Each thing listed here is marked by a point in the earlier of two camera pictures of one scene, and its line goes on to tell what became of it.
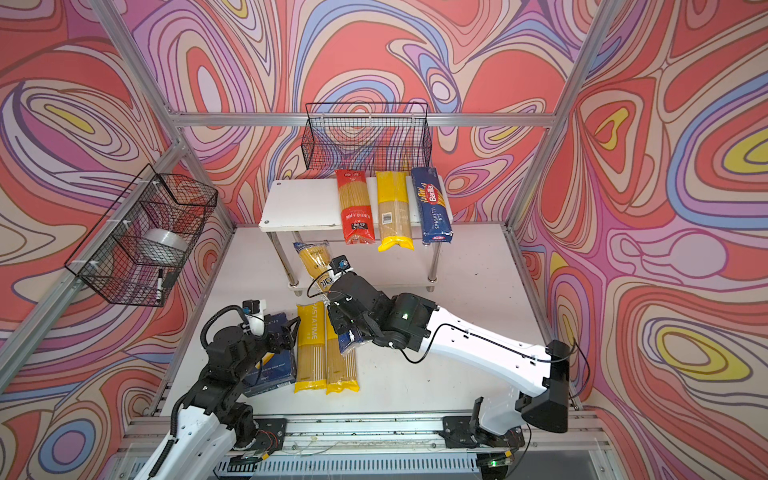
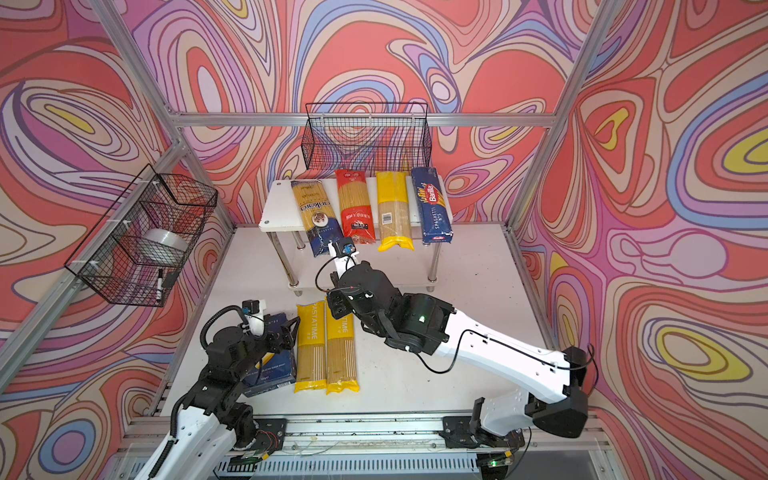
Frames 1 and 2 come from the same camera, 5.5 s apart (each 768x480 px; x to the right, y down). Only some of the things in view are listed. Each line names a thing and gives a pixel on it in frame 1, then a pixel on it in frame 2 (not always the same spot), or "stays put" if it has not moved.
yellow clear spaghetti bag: (394, 210) stays put
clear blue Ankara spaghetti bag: (317, 258) to (321, 223)
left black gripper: (286, 342) stays put
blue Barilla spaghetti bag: (432, 206) stays put
